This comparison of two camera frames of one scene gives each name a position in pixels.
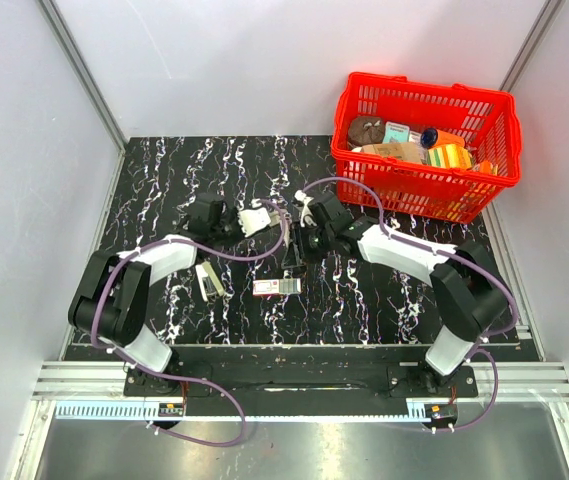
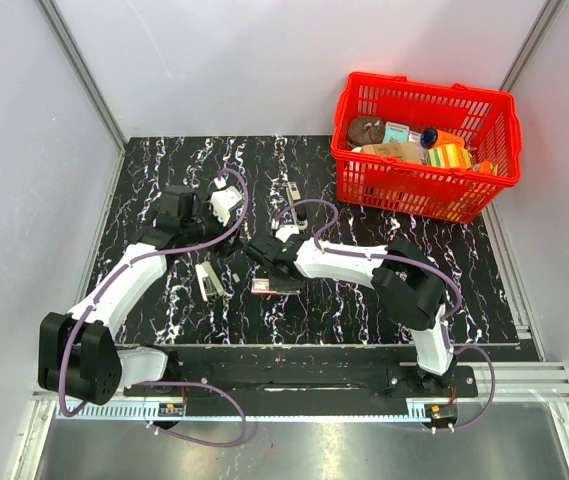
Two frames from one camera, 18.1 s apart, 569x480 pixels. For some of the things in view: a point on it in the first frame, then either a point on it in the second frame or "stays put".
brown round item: (366, 130) stays put
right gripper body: (312, 242) -> (279, 285)
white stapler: (208, 281) stays put
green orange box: (450, 156) stays put
